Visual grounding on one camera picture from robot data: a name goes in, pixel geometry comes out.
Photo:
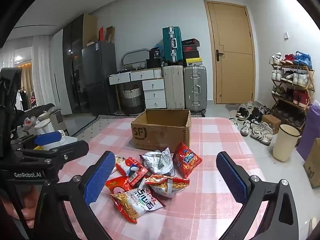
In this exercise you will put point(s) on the woven laundry basket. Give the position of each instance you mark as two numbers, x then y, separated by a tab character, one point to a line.
131	98

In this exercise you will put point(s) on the brown cardboard box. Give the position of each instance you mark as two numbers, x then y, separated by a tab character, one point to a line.
160	135

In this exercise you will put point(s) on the white red noodle snack bag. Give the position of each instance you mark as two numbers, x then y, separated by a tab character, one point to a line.
137	202

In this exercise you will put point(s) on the grey door mat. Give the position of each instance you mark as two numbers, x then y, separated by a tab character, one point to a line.
233	107

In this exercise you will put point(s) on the red packet with barcode label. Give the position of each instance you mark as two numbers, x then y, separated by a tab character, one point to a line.
136	178

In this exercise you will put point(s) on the blue plastic bag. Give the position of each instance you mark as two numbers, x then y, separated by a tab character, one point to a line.
160	47

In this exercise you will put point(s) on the dark tall cabinet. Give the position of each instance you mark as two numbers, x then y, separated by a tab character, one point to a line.
75	55

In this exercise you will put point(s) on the cream waste bin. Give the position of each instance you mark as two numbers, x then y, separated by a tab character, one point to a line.
285	142

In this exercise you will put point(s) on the oval mirror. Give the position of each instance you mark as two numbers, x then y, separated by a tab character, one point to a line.
132	57

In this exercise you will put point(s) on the small brown box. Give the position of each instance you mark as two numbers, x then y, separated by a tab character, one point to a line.
271	123

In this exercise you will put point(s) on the dark cloth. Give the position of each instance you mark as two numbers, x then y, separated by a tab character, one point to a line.
40	110

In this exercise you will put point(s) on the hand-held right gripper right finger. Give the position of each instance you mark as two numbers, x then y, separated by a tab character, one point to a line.
232	177

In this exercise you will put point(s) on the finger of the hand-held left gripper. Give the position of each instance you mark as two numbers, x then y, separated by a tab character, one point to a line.
75	150
47	138

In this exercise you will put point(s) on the grey refrigerator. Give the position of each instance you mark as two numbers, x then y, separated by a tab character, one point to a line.
100	75

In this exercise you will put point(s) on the brown paper bag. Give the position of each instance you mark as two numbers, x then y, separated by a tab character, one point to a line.
110	33

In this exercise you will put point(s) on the orange noodle snack bag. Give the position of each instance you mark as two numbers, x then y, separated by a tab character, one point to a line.
165	186

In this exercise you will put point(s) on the white canister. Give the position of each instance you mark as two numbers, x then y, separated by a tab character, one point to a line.
43	127

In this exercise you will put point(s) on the red paper bag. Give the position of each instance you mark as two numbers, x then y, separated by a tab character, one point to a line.
101	33

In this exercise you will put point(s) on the white drawer desk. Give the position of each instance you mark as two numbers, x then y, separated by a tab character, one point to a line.
153	87

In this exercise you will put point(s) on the small cardboard box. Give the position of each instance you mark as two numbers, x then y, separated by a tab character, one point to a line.
58	120

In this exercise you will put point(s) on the wooden shoe rack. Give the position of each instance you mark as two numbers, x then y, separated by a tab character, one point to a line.
308	80

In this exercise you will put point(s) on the red triangular snack bag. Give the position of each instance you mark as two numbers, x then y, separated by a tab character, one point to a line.
186	162

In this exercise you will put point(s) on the red black shoe box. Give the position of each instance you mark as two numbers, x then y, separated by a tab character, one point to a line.
191	48

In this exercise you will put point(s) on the pink checked tablecloth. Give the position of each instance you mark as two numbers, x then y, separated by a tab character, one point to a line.
212	135

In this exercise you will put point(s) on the shoe rack with shoes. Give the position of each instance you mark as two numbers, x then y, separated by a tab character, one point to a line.
297	77

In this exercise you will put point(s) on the yellow black shoe box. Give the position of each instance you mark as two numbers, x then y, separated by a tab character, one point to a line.
193	61

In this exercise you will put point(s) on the pile of sneakers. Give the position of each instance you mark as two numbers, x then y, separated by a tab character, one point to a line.
257	127

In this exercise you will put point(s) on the white wardrobe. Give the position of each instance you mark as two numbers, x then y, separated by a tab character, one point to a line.
58	67

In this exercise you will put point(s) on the grey white snack bag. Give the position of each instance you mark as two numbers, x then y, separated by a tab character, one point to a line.
157	163

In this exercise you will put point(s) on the printed cardboard carton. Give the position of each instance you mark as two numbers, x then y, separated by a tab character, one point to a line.
313	165

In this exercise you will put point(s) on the teal suitcase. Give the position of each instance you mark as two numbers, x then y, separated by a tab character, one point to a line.
168	45

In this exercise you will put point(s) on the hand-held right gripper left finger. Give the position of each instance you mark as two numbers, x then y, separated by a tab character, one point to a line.
100	177

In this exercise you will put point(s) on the black printed bag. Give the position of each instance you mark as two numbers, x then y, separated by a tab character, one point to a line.
155	53

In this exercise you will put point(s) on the white curtain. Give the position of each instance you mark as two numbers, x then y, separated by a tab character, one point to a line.
41	67

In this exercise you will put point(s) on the beige suitcase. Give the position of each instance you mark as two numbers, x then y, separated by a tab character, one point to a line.
173	87

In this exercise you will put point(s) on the person's left hand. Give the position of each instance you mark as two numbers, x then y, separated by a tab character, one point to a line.
27	200

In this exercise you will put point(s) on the silver suitcase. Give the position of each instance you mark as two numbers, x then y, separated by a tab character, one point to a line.
195	87

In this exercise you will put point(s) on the tan wooden door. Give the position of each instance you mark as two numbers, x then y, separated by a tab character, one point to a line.
232	42

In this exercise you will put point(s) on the white pastry packet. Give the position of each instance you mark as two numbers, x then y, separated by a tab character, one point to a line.
120	163

